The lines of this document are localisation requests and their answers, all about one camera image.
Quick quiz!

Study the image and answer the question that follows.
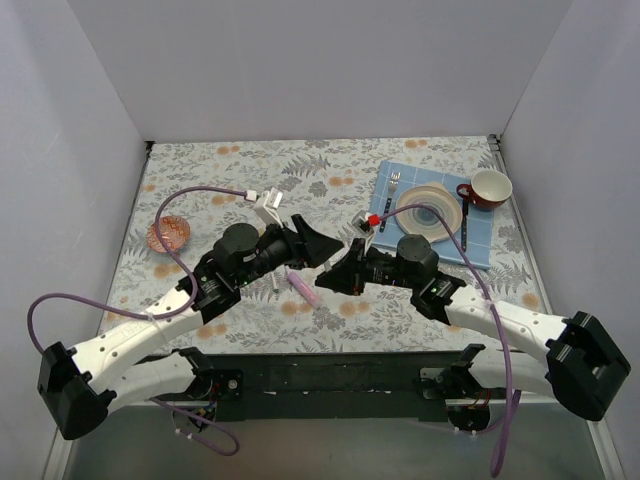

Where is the red white mug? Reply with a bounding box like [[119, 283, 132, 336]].
[[456, 170, 513, 211]]

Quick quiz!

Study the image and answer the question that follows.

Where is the beige blue-ringed plate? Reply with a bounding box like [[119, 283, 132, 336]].
[[395, 182, 463, 243]]

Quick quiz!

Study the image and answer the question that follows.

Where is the white green-tipped marker pen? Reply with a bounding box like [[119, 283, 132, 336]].
[[270, 271, 280, 293]]

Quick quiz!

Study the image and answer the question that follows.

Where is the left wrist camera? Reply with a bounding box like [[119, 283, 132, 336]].
[[253, 187, 283, 227]]

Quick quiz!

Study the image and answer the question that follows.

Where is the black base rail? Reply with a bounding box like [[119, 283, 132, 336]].
[[149, 352, 526, 426]]

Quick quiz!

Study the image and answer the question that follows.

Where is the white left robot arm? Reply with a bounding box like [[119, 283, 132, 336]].
[[37, 215, 343, 440]]

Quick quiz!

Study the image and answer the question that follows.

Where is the black-handled knife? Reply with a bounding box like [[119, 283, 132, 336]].
[[460, 198, 469, 252]]

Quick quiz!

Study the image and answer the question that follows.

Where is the red patterned small bowl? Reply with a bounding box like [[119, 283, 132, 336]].
[[146, 215, 191, 253]]

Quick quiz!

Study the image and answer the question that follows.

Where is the pink highlighter pen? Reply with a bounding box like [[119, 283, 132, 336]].
[[287, 270, 321, 308]]

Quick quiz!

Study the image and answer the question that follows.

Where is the silver fork black handle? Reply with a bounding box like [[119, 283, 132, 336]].
[[383, 171, 401, 216]]

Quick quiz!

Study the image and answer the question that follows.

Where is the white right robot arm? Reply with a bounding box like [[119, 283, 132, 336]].
[[315, 235, 631, 421]]

